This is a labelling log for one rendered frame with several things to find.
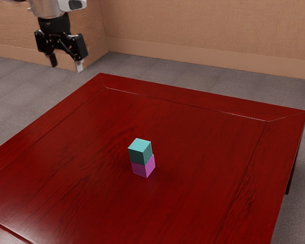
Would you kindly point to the magenta block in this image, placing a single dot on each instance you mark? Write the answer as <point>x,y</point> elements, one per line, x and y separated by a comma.
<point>144,168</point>

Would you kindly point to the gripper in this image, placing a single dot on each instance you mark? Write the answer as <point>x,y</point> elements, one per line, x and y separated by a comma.
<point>54,25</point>

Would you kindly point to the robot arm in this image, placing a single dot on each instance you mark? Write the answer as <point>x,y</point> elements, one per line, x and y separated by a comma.
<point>49,6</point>

